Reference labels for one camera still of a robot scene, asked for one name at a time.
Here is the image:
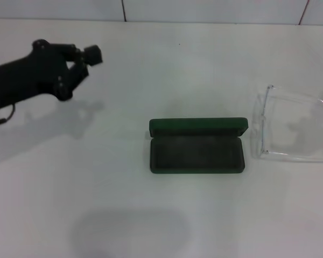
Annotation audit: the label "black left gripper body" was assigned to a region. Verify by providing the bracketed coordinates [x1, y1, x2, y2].
[0, 39, 74, 111]

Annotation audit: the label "green glasses case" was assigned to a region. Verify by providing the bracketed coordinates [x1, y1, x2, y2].
[148, 117, 249, 175]

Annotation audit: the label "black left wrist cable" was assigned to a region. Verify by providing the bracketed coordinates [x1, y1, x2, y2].
[0, 103, 16, 127]

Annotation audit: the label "clear transparent glasses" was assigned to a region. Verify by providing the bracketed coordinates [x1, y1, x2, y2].
[251, 84, 323, 164]

